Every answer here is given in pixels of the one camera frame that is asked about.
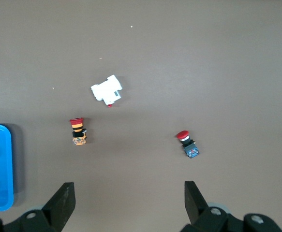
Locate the blue plastic tray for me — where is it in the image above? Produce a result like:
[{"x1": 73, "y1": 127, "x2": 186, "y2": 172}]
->
[{"x1": 0, "y1": 123, "x2": 15, "y2": 212}]

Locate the white circuit breaker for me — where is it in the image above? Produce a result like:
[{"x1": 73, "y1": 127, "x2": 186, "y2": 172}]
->
[{"x1": 90, "y1": 74, "x2": 123, "y2": 108}]

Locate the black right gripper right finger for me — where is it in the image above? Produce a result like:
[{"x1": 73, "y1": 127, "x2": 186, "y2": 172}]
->
[{"x1": 180, "y1": 181, "x2": 282, "y2": 232}]

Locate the orange emergency stop switch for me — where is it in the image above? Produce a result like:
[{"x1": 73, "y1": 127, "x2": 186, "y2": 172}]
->
[{"x1": 69, "y1": 117, "x2": 88, "y2": 146}]

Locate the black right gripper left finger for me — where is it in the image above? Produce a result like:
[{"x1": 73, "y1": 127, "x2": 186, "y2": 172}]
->
[{"x1": 0, "y1": 182, "x2": 76, "y2": 232}]

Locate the red mushroom push button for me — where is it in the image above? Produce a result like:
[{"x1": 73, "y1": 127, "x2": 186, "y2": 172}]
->
[{"x1": 176, "y1": 130, "x2": 200, "y2": 159}]

